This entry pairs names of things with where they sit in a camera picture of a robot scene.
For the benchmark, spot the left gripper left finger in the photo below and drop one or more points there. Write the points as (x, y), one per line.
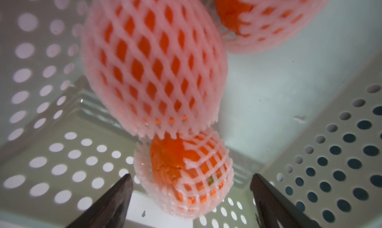
(110, 210)

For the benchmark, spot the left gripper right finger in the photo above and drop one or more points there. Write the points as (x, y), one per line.
(274, 208)

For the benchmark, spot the netted orange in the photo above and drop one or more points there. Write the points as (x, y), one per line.
(255, 26)
(159, 66)
(186, 177)

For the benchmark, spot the green plastic basket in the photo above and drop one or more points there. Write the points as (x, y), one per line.
(306, 115)

